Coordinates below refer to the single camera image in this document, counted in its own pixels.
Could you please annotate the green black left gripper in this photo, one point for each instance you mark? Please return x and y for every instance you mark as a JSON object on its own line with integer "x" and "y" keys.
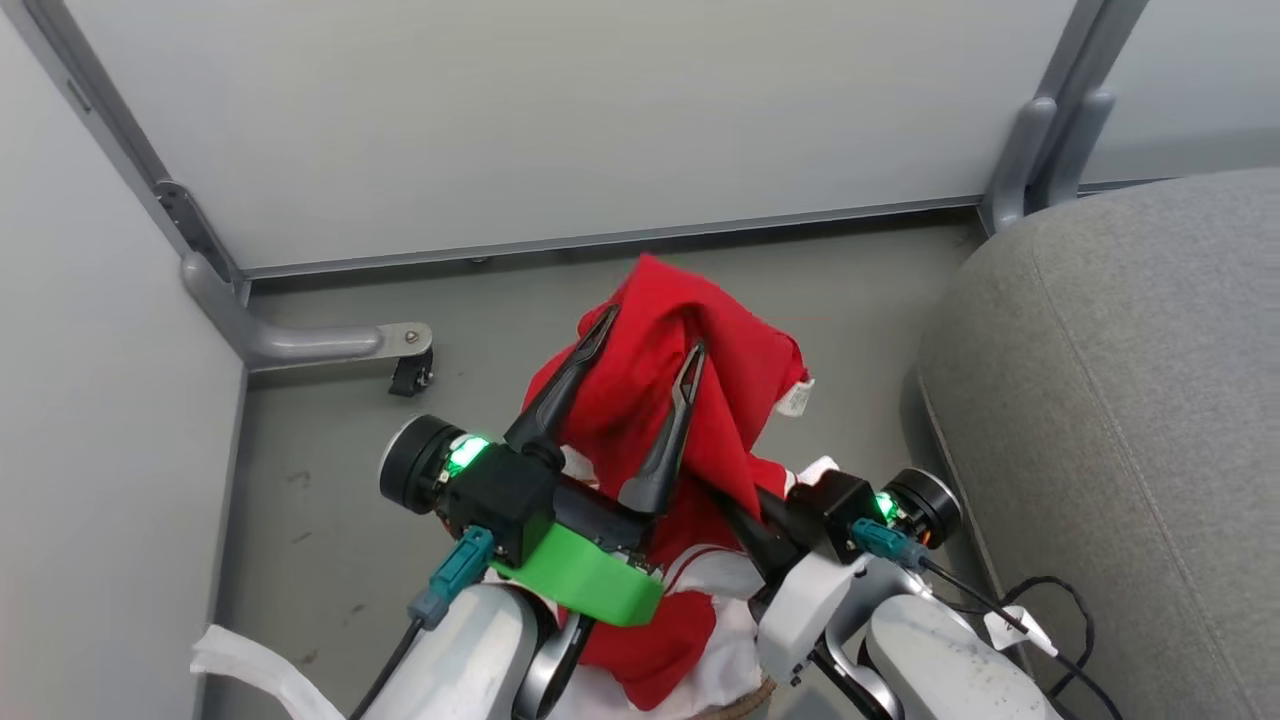
{"x": 585, "y": 585}

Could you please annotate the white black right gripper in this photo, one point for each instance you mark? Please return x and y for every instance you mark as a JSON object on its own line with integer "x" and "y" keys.
{"x": 805, "y": 605}

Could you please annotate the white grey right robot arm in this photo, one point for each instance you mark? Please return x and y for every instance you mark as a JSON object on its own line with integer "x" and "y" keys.
{"x": 945, "y": 665}

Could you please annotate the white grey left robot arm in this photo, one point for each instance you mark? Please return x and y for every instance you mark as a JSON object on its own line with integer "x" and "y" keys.
{"x": 460, "y": 660}

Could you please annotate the woven laundry basket rim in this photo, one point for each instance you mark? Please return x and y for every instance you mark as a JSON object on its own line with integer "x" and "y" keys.
{"x": 742, "y": 706}

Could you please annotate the white garment with red stripes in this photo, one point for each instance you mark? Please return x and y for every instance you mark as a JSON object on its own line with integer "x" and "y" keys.
{"x": 715, "y": 655}

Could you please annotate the black castor wheel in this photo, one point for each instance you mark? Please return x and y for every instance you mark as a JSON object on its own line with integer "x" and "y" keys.
{"x": 411, "y": 374}

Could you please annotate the grey fabric sofa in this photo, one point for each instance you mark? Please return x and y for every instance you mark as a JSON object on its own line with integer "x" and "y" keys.
{"x": 1120, "y": 430}

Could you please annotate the white fabric strip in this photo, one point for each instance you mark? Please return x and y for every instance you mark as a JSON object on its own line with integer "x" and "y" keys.
{"x": 255, "y": 665}

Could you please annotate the black right wrist camera unit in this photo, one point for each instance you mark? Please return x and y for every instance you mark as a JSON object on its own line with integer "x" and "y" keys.
{"x": 850, "y": 505}

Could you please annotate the black wrist camera unit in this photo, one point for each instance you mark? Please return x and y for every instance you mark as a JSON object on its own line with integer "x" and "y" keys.
{"x": 850, "y": 505}
{"x": 490, "y": 485}

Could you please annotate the black left wrist camera unit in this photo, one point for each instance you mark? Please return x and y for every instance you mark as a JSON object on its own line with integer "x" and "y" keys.
{"x": 490, "y": 485}

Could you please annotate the grey partition bottom rail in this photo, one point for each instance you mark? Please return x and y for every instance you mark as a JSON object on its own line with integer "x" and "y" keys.
{"x": 600, "y": 242}

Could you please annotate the grey partition foot bracket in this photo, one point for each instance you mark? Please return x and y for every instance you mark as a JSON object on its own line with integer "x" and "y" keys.
{"x": 300, "y": 340}

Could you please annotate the grey double partition post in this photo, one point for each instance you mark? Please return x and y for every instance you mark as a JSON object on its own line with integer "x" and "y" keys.
{"x": 1050, "y": 130}

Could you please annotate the grey partition post with hinge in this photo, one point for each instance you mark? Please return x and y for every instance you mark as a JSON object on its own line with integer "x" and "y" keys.
{"x": 150, "y": 165}

